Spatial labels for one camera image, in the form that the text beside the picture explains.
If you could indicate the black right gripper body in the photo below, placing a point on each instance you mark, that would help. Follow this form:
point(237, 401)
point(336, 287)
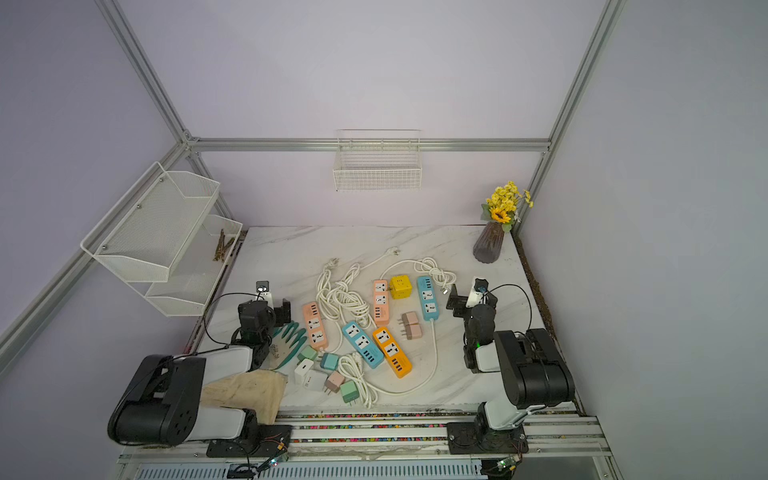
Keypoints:
point(462, 312)

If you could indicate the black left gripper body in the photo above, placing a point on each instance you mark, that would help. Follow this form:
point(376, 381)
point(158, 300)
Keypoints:
point(278, 317)

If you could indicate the white USB charger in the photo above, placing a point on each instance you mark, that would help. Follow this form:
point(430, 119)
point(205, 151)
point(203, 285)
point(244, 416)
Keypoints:
point(303, 373)

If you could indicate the beige plug adapter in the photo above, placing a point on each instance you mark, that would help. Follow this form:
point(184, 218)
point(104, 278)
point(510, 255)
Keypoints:
point(413, 332)
point(410, 318)

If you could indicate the grey white plug adapter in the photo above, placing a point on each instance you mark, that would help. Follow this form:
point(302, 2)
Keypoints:
point(315, 380)

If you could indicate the yellow cube socket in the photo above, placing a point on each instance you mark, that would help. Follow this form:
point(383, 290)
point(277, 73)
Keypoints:
point(400, 287)

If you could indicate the dusty pink plug adapter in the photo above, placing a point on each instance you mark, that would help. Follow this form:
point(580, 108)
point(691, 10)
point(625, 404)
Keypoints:
point(334, 382)

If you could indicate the bright green plug adapter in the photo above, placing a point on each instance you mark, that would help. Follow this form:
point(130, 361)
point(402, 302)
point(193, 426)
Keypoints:
point(350, 392)

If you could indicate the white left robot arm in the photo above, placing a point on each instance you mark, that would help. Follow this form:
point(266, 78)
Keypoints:
point(161, 406)

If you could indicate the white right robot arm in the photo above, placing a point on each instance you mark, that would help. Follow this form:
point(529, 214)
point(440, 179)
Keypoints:
point(534, 374)

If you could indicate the teal plug adapter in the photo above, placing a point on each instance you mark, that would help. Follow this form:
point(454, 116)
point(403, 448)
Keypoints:
point(329, 361)

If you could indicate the green coated work glove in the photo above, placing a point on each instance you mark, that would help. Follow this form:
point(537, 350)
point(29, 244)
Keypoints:
point(287, 341)

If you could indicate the teal power strip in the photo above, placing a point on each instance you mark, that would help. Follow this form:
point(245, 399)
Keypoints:
point(428, 299)

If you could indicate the short pink power strip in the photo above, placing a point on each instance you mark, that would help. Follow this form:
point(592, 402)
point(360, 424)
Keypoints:
point(316, 333)

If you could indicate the purple ribbed glass vase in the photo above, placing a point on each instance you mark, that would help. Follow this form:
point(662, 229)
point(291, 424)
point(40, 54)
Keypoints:
point(488, 246)

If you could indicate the beige cloth glove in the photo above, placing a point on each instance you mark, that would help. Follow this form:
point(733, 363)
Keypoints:
point(260, 391)

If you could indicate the brown sticks on shelf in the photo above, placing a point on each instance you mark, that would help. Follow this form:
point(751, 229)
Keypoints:
point(223, 246)

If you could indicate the orange power strip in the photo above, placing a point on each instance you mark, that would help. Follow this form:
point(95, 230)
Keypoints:
point(393, 354)

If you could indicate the yellow artificial flower bouquet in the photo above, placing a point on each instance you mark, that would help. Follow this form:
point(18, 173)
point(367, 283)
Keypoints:
point(504, 206)

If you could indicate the white mesh two-tier shelf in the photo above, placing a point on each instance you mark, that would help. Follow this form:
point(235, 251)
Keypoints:
point(160, 240)

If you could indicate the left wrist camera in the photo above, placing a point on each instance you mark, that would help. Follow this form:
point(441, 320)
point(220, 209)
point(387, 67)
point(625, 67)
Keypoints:
point(263, 293)

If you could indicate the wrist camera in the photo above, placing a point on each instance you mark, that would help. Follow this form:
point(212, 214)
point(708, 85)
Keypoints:
point(263, 293)
point(477, 292)

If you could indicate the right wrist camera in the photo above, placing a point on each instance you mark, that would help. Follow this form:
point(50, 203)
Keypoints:
point(477, 292)

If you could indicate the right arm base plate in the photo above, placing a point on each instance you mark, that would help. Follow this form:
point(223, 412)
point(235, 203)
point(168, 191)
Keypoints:
point(477, 437)

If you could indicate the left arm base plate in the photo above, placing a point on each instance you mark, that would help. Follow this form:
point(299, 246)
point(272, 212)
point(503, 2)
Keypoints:
point(255, 441)

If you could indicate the aluminium frame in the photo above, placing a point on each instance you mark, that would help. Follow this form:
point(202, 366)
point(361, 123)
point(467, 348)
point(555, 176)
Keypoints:
point(307, 113)

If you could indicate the white wire wall basket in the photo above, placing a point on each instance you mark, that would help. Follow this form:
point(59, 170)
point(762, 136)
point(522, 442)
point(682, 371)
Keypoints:
point(378, 160)

